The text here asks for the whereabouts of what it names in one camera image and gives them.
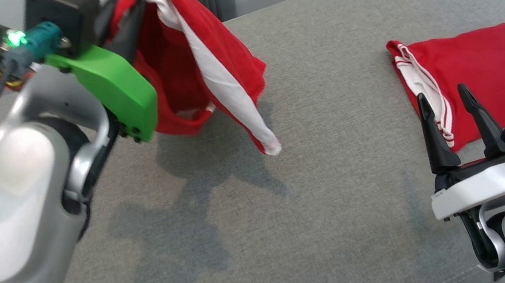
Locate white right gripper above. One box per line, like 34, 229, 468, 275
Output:
413, 76, 505, 223

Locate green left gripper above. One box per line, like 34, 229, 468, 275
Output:
35, 0, 168, 157

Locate red Bulls jersey white sleeves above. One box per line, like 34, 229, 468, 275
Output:
385, 21, 505, 162

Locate red shorts white side stripe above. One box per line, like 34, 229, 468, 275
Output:
101, 0, 283, 180

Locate black left cable teal connector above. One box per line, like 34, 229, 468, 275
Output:
0, 17, 99, 233

